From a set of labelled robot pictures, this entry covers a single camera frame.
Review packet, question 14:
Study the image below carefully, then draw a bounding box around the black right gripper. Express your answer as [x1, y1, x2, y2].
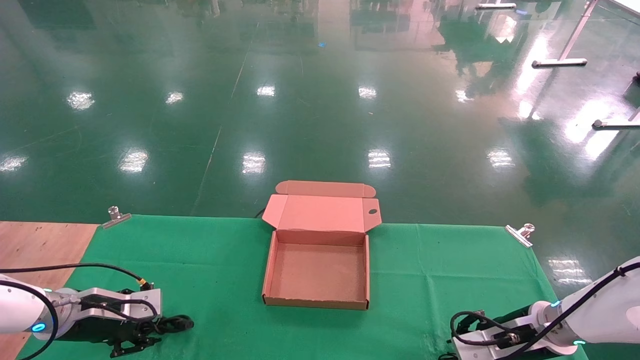
[492, 305, 536, 332]

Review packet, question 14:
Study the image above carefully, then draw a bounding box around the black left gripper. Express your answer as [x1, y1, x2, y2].
[62, 316, 162, 359]

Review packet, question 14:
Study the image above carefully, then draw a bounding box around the open brown cardboard box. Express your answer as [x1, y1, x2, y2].
[261, 180, 383, 311]

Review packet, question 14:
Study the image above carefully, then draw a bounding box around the silver binder clip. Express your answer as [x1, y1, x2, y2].
[504, 223, 536, 249]
[102, 205, 133, 230]

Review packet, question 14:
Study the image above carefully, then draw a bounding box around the green table cloth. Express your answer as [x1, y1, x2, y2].
[17, 215, 591, 360]

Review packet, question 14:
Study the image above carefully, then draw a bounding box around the grey table foot with caster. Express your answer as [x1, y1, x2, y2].
[592, 106, 640, 131]

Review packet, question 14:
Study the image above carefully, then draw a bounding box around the white table leg with foot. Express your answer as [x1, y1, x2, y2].
[531, 0, 600, 69]

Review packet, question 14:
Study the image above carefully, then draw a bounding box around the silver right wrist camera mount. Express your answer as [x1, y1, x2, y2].
[451, 319, 580, 360]

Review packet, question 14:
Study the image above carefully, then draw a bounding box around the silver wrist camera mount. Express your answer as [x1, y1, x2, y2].
[451, 319, 580, 360]
[49, 287, 164, 324]

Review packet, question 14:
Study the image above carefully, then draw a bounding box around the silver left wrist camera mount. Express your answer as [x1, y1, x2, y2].
[49, 287, 164, 324]

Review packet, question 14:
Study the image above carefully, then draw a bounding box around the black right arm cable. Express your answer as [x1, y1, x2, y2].
[449, 264, 640, 360]

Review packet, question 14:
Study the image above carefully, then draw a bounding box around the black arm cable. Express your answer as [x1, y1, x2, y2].
[449, 264, 640, 360]
[0, 262, 152, 360]

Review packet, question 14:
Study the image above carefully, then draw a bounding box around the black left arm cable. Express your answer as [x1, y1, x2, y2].
[0, 262, 152, 360]

